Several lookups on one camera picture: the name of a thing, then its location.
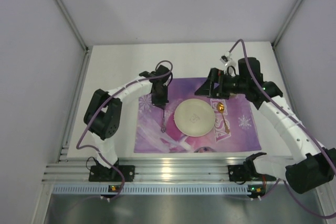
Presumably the gold spoon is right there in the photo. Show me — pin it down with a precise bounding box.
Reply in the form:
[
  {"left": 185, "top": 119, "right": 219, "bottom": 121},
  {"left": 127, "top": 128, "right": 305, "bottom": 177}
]
[{"left": 217, "top": 102, "right": 230, "bottom": 134}]

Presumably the cream round plate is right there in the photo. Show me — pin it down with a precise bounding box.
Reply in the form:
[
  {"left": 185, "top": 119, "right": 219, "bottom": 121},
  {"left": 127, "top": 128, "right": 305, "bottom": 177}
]
[{"left": 174, "top": 99, "right": 216, "bottom": 137}]

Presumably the silver purple fork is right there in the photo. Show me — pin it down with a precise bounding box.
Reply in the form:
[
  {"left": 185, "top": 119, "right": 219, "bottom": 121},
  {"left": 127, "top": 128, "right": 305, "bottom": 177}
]
[{"left": 161, "top": 109, "right": 166, "bottom": 133}]

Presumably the purple Elsa placemat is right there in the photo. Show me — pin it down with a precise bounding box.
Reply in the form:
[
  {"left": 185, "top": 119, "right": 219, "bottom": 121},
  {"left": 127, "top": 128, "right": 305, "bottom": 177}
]
[{"left": 134, "top": 78, "right": 261, "bottom": 154}]

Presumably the small metal cup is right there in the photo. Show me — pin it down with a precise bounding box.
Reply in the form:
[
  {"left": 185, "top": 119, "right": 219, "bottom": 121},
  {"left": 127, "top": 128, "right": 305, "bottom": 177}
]
[{"left": 229, "top": 93, "right": 238, "bottom": 99}]

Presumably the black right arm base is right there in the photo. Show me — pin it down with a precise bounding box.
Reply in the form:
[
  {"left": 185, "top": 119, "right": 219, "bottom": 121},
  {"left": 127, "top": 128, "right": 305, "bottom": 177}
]
[{"left": 227, "top": 165, "right": 262, "bottom": 184}]

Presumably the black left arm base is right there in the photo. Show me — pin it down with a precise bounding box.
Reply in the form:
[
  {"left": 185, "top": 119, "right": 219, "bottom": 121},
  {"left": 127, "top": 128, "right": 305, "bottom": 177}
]
[{"left": 88, "top": 164, "right": 135, "bottom": 182}]

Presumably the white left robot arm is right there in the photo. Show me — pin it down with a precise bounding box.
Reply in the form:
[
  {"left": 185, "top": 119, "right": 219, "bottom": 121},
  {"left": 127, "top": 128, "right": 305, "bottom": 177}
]
[{"left": 76, "top": 60, "right": 173, "bottom": 169}]

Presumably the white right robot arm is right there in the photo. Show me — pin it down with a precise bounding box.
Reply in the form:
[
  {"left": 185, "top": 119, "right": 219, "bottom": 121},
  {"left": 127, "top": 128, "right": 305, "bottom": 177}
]
[{"left": 194, "top": 57, "right": 335, "bottom": 194}]

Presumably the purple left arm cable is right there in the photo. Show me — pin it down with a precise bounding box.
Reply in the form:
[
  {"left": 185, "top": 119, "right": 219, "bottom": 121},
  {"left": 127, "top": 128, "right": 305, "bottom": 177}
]
[{"left": 76, "top": 60, "right": 174, "bottom": 198}]

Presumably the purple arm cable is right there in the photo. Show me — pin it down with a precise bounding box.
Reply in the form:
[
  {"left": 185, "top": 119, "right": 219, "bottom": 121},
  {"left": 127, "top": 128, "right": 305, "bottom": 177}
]
[
  {"left": 220, "top": 38, "right": 336, "bottom": 219},
  {"left": 76, "top": 60, "right": 174, "bottom": 198}
]

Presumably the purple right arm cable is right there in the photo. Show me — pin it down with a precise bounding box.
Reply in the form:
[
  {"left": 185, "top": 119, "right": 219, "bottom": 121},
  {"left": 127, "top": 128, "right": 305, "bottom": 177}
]
[{"left": 220, "top": 38, "right": 336, "bottom": 219}]

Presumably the aluminium mounting rail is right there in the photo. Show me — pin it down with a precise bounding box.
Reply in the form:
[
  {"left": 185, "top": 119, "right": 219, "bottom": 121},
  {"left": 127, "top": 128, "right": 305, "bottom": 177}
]
[{"left": 42, "top": 156, "right": 244, "bottom": 183}]

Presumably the white slotted cable duct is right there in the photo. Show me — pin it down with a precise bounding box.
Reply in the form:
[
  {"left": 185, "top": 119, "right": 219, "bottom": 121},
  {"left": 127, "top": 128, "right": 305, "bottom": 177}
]
[{"left": 52, "top": 184, "right": 265, "bottom": 195}]

